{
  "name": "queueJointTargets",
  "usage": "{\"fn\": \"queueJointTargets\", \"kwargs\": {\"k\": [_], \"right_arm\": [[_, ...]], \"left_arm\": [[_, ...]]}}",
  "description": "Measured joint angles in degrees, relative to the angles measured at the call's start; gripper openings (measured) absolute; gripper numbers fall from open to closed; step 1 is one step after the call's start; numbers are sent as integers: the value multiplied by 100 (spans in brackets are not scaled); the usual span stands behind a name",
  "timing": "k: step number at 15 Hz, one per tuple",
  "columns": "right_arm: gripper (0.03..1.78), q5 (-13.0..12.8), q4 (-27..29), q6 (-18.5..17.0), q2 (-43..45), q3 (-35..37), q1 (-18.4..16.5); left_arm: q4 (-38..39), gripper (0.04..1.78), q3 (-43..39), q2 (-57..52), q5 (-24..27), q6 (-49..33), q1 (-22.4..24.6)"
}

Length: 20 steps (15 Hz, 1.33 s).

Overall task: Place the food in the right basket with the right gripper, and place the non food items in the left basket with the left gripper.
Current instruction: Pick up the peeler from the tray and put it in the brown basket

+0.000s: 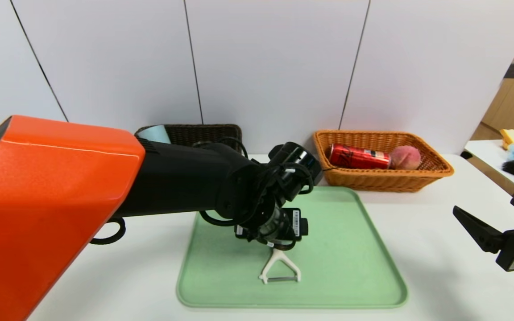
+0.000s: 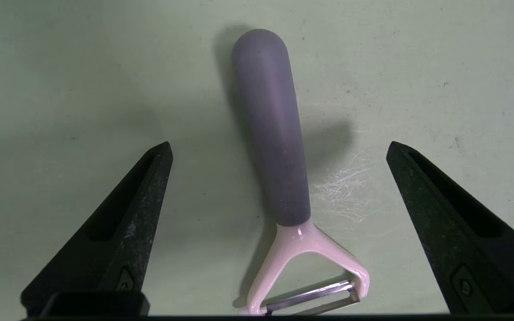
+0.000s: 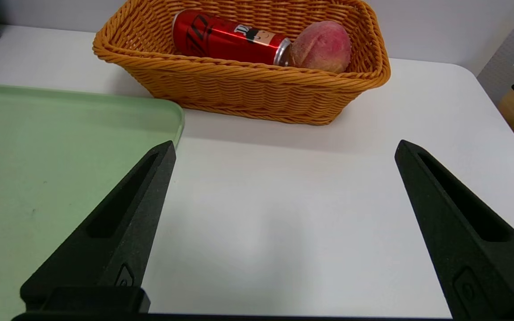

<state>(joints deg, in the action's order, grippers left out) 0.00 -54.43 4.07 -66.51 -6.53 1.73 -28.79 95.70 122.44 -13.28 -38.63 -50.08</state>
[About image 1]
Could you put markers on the wooden cabinet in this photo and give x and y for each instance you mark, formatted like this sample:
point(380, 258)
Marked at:
point(513, 111)

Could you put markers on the red soda can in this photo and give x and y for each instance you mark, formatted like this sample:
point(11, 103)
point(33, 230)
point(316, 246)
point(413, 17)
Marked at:
point(357, 157)

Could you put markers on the orange wicker basket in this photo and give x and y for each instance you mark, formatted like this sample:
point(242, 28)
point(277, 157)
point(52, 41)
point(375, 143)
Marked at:
point(373, 180)

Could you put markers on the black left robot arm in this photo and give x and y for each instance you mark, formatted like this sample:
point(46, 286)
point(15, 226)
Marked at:
point(60, 200)

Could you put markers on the black table corner bracket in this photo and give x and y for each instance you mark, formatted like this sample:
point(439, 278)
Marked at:
point(466, 155)

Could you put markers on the white side table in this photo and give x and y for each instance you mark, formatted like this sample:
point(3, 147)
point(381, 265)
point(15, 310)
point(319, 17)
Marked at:
point(484, 154)

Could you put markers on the black sign on cabinet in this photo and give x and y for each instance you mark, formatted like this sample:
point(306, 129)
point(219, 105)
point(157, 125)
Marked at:
point(512, 71)

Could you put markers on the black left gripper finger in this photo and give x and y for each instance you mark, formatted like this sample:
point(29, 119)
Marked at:
point(304, 226)

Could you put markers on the blue plastic cup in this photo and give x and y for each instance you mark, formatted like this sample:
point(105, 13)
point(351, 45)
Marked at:
point(156, 133)

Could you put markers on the dark brown wicker basket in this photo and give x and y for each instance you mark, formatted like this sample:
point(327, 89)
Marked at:
point(203, 133)

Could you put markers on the light green plastic tray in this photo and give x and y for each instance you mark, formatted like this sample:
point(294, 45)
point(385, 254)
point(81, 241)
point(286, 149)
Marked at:
point(350, 267)

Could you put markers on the pink peach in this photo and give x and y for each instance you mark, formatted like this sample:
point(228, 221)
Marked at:
point(405, 157)

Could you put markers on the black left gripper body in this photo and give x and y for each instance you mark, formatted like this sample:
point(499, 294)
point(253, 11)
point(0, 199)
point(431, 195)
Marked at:
point(293, 223)

